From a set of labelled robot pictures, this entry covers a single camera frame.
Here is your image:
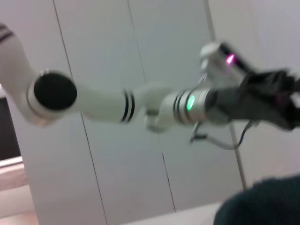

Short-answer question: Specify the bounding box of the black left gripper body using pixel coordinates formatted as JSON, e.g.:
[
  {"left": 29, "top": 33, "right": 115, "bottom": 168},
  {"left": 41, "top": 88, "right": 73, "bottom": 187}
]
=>
[{"left": 206, "top": 67, "right": 300, "bottom": 132}]

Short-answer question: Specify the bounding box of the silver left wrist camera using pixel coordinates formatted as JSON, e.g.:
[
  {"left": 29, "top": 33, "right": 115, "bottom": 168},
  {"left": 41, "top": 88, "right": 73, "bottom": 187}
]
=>
[{"left": 198, "top": 41, "right": 255, "bottom": 82}]

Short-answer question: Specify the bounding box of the dark wall screen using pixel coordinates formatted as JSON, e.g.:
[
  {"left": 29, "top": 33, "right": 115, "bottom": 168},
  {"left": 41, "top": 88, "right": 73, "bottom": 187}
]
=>
[{"left": 0, "top": 96, "right": 22, "bottom": 160}]

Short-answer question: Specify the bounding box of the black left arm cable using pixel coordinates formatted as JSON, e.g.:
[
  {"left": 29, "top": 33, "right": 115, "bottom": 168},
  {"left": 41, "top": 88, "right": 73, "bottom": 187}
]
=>
[{"left": 188, "top": 120, "right": 260, "bottom": 151}]

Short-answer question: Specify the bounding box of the dark teal fabric lunch bag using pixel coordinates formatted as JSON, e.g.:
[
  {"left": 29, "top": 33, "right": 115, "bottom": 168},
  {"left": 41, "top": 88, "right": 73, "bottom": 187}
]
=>
[{"left": 212, "top": 173, "right": 300, "bottom": 225}]

